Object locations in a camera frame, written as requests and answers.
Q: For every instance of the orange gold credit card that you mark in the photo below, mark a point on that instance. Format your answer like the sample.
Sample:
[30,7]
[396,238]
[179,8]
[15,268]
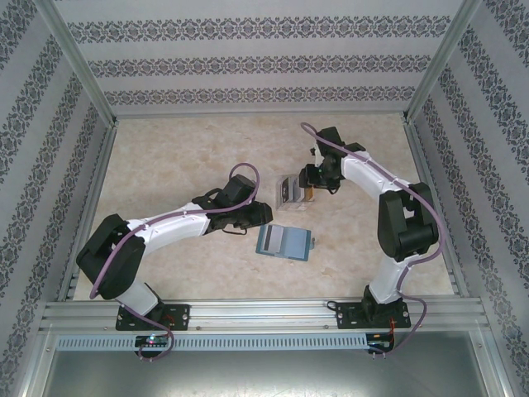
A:
[311,193]

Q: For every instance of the black credit card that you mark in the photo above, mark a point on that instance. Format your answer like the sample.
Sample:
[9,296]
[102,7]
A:
[265,239]

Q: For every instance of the silver grey credit card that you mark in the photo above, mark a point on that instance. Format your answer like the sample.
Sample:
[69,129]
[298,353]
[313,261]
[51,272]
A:
[277,240]

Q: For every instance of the teal blue card holder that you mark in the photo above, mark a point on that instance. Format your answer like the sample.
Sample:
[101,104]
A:
[297,246]

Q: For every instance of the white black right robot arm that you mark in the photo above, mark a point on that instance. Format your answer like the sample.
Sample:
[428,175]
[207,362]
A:
[372,173]

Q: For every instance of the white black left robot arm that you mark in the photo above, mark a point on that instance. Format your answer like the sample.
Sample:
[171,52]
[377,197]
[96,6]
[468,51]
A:
[173,223]

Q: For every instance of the clear acrylic card stand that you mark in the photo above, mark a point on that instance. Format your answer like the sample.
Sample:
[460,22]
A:
[281,207]

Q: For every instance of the blue grey credit card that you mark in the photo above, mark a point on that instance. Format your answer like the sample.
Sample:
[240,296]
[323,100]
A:
[294,190]

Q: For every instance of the dark grey credit card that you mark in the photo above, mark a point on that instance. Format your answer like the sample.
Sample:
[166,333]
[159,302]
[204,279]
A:
[285,192]

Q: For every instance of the grey sheet metal shelf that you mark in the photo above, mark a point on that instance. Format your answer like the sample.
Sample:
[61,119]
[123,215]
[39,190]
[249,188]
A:
[264,376]

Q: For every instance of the aluminium table back rail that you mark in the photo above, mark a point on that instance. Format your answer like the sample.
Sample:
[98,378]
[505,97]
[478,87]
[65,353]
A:
[260,114]

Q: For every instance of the aluminium table side rail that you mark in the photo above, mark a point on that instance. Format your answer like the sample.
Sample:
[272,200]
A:
[416,153]
[97,173]

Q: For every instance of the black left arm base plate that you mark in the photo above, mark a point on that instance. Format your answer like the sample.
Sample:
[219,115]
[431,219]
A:
[177,316]

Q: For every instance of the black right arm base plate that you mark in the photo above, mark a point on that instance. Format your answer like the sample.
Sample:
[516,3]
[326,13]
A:
[347,316]

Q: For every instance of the aluminium frame post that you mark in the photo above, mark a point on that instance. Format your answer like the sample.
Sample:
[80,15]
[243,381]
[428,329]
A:
[441,62]
[78,62]

